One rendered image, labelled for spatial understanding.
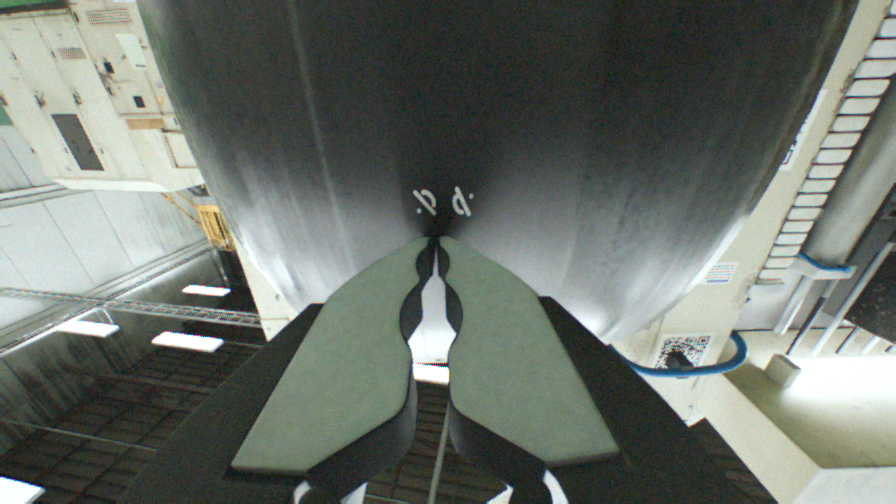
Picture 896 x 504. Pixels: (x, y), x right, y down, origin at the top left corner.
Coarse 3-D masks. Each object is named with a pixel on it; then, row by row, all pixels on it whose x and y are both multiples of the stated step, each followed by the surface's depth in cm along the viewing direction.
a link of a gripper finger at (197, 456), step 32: (256, 352) 7; (288, 352) 7; (224, 384) 6; (256, 384) 6; (192, 416) 6; (224, 416) 6; (256, 416) 5; (160, 448) 5; (192, 448) 5; (224, 448) 5; (160, 480) 5; (192, 480) 5; (224, 480) 5; (256, 480) 5; (288, 480) 5
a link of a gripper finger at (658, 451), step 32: (576, 320) 7; (576, 352) 7; (608, 352) 7; (608, 384) 6; (640, 384) 6; (608, 416) 5; (640, 416) 5; (672, 416) 5; (640, 448) 5; (672, 448) 5; (704, 448) 5; (544, 480) 5; (576, 480) 5; (608, 480) 5; (640, 480) 5; (672, 480) 5; (704, 480) 5
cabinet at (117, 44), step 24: (72, 0) 293; (96, 0) 289; (96, 24) 299; (120, 24) 295; (96, 48) 310; (120, 48) 305; (144, 48) 301; (120, 72) 316; (144, 72) 311; (120, 96) 328; (144, 96) 323
